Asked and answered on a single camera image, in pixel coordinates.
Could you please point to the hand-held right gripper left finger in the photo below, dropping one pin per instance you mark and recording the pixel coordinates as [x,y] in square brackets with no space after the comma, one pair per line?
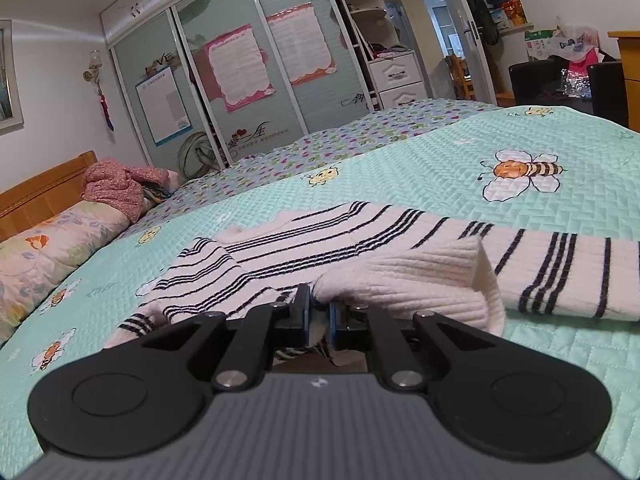
[309,327]

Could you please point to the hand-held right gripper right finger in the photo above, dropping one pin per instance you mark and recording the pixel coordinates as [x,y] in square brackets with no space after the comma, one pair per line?
[332,330]

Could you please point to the white black-striped knit sweater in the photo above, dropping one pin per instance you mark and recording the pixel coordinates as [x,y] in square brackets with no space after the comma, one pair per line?
[410,270]

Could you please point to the dark patterned cloth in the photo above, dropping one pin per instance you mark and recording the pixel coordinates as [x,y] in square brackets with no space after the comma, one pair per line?
[157,194]

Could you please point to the grey hoops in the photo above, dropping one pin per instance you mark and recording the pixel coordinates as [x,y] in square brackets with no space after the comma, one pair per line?
[197,155]

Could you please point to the sliding-door wardrobe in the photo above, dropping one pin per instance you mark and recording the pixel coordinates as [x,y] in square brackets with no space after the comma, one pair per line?
[300,110]

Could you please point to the pink knitted cloth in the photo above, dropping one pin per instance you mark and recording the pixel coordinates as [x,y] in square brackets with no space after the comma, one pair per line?
[115,185]

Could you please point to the white drawer cabinet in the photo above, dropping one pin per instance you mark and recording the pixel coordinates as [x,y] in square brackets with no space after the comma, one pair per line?
[397,77]

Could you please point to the floral folded quilt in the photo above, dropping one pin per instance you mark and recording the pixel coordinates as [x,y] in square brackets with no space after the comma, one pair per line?
[55,250]

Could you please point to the blue-edged white poster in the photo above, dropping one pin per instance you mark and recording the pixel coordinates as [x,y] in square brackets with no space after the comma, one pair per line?
[162,105]

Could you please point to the pink-framed poster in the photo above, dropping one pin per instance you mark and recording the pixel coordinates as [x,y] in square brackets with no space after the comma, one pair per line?
[240,67]

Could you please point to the wooden chair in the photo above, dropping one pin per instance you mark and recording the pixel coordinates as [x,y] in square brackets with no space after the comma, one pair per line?
[462,80]

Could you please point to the orange-edged pink poster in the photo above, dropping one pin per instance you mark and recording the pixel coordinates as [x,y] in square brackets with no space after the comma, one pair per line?
[300,42]

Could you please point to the red blue hanging ornament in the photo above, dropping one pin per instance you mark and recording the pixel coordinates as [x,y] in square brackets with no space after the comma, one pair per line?
[106,110]

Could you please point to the wooden headboard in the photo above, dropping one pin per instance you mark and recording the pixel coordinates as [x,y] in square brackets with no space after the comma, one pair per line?
[40,185]

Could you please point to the white door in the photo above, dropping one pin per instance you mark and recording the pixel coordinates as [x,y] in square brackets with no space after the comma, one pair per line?
[475,55]

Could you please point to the dark chair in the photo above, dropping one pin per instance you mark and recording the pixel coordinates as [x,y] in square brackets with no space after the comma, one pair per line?
[607,92]
[535,82]

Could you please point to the open corner shelf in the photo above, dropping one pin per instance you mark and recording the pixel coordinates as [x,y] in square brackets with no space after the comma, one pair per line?
[362,5]

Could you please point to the shiny foil bag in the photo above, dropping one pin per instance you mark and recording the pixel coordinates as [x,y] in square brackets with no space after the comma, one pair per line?
[575,82]

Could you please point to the green white carton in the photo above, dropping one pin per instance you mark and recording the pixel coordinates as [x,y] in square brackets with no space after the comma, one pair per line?
[537,45]

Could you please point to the pink bag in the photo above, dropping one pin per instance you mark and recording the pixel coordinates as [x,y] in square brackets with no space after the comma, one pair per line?
[585,62]

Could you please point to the white plastic bag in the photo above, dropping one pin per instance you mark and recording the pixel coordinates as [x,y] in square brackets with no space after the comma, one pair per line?
[575,37]

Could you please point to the wooden cabinet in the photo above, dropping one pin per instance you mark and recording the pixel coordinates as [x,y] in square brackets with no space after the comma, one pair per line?
[630,80]

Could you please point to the wall lamp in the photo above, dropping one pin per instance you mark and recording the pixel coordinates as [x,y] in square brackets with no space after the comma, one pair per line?
[94,65]

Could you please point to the framed wall picture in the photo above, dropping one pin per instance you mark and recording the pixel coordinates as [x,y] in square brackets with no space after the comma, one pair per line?
[9,80]

